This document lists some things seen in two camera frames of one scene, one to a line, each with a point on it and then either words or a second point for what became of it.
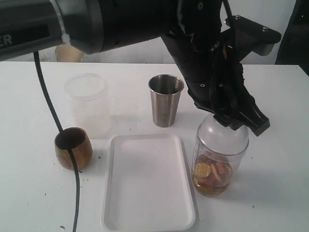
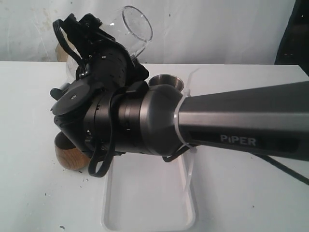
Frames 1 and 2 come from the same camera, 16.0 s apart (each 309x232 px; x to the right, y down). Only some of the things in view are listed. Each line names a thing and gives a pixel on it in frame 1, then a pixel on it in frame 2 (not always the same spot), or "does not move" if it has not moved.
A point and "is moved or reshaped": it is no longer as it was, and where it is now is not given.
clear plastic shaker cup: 214,168 is moved or reshaped
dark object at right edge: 293,49 does not move
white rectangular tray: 147,185 does not move
